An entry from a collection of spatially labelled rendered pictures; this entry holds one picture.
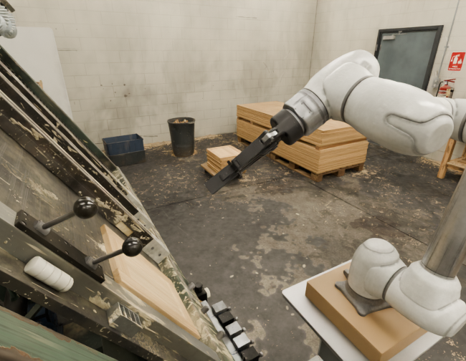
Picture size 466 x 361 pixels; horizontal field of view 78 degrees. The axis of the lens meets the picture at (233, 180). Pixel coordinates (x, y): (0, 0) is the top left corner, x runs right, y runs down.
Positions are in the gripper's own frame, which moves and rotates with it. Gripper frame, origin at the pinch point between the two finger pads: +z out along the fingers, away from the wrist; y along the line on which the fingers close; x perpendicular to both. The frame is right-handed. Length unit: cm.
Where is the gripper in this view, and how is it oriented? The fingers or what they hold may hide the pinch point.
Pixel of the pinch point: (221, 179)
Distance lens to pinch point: 62.7
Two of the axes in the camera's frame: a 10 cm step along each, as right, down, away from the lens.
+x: 6.2, 7.7, -1.3
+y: -0.7, -1.2, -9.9
